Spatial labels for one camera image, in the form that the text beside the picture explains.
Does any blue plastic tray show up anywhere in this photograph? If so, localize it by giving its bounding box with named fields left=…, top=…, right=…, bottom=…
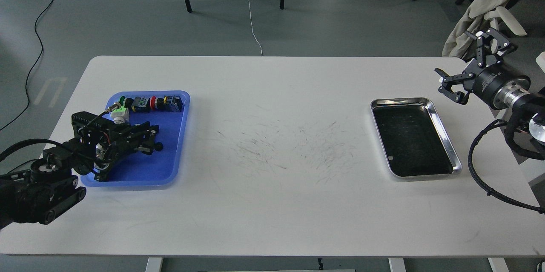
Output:
left=80, top=90, right=190, bottom=187

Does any red push button switch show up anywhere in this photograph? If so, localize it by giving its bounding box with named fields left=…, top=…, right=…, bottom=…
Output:
left=149, top=96, right=165, bottom=111

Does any small black gear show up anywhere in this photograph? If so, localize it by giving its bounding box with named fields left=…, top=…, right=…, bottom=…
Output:
left=154, top=142, right=164, bottom=152

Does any white floor cable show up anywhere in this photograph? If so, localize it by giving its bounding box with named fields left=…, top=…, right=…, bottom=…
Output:
left=204, top=0, right=277, bottom=57

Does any green push button switch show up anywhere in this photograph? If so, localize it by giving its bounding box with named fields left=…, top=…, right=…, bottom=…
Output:
left=119, top=95, right=134, bottom=109

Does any chair with beige cloth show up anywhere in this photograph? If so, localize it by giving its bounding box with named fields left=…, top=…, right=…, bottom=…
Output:
left=442, top=0, right=509, bottom=58

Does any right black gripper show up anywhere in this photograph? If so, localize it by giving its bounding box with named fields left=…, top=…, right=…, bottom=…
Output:
left=434, top=28, right=530, bottom=110

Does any white green switch block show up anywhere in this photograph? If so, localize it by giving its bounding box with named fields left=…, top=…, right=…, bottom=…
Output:
left=110, top=107, right=130, bottom=124

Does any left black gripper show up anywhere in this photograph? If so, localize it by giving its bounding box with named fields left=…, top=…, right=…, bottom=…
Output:
left=94, top=122, right=160, bottom=169

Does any black switch contact block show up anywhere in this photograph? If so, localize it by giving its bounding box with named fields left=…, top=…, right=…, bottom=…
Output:
left=130, top=96, right=151, bottom=113

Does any silver metal tray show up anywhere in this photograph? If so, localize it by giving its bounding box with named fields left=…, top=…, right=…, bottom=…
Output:
left=370, top=97, right=463, bottom=180

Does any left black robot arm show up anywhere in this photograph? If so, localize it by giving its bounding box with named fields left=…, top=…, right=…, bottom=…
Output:
left=1, top=120, right=163, bottom=229

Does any blue black contact block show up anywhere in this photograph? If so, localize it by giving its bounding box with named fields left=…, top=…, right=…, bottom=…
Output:
left=163, top=95, right=184, bottom=112

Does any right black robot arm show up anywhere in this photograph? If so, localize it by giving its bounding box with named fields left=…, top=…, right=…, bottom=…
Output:
left=435, top=28, right=544, bottom=214

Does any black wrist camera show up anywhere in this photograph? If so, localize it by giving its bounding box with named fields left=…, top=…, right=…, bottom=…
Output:
left=71, top=102, right=121, bottom=145

